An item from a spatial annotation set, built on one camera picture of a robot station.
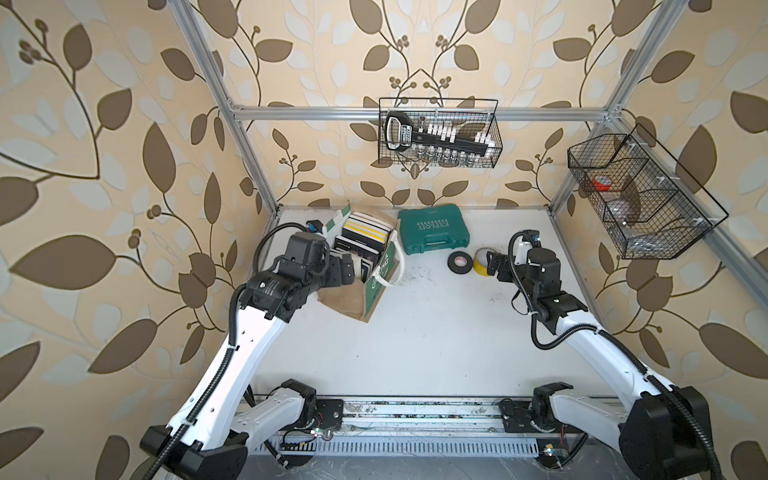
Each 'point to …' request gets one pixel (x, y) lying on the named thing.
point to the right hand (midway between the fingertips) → (503, 255)
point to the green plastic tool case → (436, 227)
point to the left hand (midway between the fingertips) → (330, 260)
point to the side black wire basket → (650, 208)
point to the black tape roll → (460, 270)
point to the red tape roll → (601, 182)
